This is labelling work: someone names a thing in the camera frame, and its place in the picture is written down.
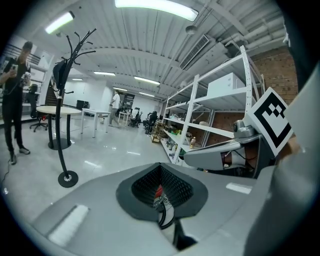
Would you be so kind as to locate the white box appliance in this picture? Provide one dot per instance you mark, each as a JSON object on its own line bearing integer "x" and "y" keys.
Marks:
{"x": 222, "y": 86}

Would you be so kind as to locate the round ceiling sensor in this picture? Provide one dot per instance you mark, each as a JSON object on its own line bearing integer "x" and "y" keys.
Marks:
{"x": 191, "y": 29}

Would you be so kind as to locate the white desk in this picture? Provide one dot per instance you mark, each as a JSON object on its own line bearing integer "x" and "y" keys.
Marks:
{"x": 96, "y": 111}
{"x": 125, "y": 113}

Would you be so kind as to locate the black office chair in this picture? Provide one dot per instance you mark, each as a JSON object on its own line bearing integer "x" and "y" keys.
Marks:
{"x": 136, "y": 117}
{"x": 32, "y": 100}

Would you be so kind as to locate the white metal shelving unit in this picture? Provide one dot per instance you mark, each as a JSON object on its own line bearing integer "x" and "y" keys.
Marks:
{"x": 220, "y": 96}

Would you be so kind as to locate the wooden step stool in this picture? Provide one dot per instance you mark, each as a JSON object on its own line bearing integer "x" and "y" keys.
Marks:
{"x": 156, "y": 136}

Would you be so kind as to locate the black bag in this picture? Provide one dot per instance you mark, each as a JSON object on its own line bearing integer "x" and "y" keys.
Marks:
{"x": 59, "y": 75}

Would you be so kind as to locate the black coat rack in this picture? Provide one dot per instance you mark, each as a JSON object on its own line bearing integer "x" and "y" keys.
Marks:
{"x": 62, "y": 180}

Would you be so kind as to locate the ceiling air vent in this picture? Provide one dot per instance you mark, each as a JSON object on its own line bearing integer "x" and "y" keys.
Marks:
{"x": 193, "y": 52}

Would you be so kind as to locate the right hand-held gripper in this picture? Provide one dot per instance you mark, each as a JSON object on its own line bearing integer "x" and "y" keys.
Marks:
{"x": 270, "y": 120}

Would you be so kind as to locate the ceiling light tube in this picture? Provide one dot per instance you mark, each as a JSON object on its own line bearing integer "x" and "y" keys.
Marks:
{"x": 147, "y": 80}
{"x": 104, "y": 73}
{"x": 155, "y": 6}
{"x": 60, "y": 22}

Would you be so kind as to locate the staircase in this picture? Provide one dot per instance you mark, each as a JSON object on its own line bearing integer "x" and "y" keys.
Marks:
{"x": 51, "y": 97}

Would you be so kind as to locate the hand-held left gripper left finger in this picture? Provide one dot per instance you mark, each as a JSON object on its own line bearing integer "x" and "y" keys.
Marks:
{"x": 100, "y": 212}

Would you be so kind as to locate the round wooden table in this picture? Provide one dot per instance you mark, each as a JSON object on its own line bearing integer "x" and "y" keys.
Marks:
{"x": 62, "y": 110}

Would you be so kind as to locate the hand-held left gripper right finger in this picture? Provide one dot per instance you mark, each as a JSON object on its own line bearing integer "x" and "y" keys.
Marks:
{"x": 220, "y": 202}

